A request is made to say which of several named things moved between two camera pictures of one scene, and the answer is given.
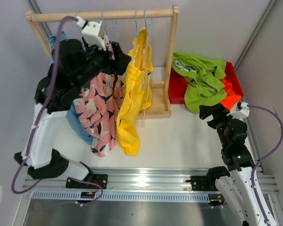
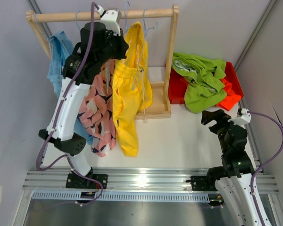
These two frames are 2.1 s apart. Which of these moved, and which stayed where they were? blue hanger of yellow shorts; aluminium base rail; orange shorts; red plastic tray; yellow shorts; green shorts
Moved: yellow shorts; blue hanger of yellow shorts
Stayed: orange shorts; aluminium base rail; red plastic tray; green shorts
